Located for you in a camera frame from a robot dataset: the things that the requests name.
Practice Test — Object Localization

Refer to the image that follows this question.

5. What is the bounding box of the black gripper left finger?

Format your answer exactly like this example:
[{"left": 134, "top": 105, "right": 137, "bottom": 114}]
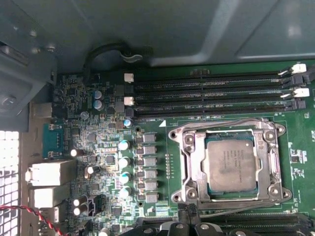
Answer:
[{"left": 120, "top": 203, "right": 189, "bottom": 236}]

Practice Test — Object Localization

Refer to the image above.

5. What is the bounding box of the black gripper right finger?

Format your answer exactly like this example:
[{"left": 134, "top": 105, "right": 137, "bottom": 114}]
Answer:
[{"left": 188, "top": 203, "right": 263, "bottom": 236}]

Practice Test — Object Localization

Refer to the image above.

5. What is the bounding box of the metal socket cover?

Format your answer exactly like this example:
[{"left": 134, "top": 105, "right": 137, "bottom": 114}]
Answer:
[{"left": 182, "top": 126, "right": 276, "bottom": 203}]

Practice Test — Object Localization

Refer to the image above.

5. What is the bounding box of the silver CPU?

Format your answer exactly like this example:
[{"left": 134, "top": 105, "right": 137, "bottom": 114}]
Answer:
[{"left": 205, "top": 138, "right": 258, "bottom": 195}]

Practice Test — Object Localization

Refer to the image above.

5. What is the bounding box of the CPU socket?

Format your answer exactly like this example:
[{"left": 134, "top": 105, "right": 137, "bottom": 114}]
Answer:
[{"left": 168, "top": 117, "right": 293, "bottom": 211}]

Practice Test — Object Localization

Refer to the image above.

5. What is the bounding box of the silver capacitor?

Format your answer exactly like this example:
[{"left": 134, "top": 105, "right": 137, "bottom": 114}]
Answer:
[
  {"left": 118, "top": 156, "right": 131, "bottom": 169},
  {"left": 119, "top": 186, "right": 132, "bottom": 199},
  {"left": 118, "top": 139, "right": 130, "bottom": 152},
  {"left": 119, "top": 171, "right": 131, "bottom": 184}
]

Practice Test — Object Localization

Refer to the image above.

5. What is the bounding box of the silver rear port block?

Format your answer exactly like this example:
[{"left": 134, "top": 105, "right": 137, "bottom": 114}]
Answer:
[{"left": 29, "top": 184, "right": 71, "bottom": 209}]

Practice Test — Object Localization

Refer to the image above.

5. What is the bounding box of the green motherboard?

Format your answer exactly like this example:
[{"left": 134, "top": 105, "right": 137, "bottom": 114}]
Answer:
[{"left": 40, "top": 60, "right": 315, "bottom": 236}]

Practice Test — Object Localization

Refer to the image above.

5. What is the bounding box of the silver network port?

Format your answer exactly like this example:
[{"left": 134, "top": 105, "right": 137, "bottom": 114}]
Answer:
[{"left": 25, "top": 159, "right": 78, "bottom": 187}]

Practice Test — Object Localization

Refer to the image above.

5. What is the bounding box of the teal circuit module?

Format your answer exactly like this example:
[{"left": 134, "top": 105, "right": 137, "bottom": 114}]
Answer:
[{"left": 41, "top": 122, "right": 66, "bottom": 159}]

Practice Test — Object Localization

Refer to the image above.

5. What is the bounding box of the black open PC case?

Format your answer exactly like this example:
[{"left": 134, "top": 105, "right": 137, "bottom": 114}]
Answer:
[{"left": 0, "top": 0, "right": 315, "bottom": 236}]

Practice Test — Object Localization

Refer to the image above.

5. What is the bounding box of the red and black wire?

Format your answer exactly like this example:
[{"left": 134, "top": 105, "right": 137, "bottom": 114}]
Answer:
[{"left": 0, "top": 205, "right": 62, "bottom": 236}]

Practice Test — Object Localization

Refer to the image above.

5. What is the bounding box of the black looped cable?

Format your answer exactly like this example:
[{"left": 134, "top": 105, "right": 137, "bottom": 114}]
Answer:
[{"left": 83, "top": 42, "right": 155, "bottom": 76}]

